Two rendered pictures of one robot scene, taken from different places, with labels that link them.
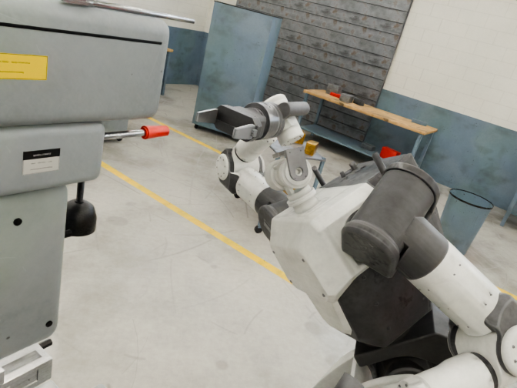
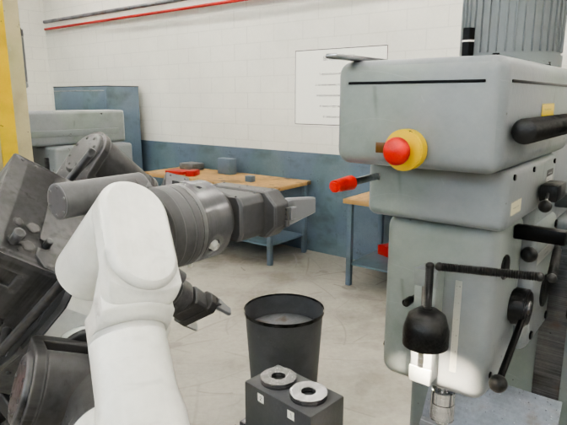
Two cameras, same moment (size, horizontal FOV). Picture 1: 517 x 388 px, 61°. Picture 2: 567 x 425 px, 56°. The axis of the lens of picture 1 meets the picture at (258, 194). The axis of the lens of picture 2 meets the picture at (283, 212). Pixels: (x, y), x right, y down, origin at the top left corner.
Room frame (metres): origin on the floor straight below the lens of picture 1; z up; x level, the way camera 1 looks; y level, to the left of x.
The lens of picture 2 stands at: (1.57, 0.21, 1.83)
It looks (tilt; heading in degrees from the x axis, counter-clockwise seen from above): 12 degrees down; 187
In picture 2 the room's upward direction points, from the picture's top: straight up
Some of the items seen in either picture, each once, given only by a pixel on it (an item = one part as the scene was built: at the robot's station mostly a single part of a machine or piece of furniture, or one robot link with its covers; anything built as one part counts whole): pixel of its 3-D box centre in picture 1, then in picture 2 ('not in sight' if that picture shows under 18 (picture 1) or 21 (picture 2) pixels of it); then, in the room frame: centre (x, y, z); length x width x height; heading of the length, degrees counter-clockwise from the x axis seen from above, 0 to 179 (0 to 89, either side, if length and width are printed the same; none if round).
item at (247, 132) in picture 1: (245, 133); not in sight; (0.88, 0.06, 1.70); 0.06 x 0.02 x 0.03; 149
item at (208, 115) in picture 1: (205, 115); (301, 208); (0.94, 0.16, 1.70); 0.06 x 0.02 x 0.03; 149
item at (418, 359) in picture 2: not in sight; (426, 324); (0.68, 0.36, 1.45); 0.04 x 0.04 x 0.21; 59
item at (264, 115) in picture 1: (249, 122); (215, 217); (0.99, 0.06, 1.70); 0.13 x 0.12 x 0.10; 59
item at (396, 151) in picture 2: not in sight; (397, 151); (0.81, 0.28, 1.76); 0.04 x 0.03 x 0.04; 59
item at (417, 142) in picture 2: not in sight; (405, 149); (0.79, 0.29, 1.76); 0.06 x 0.02 x 0.06; 59
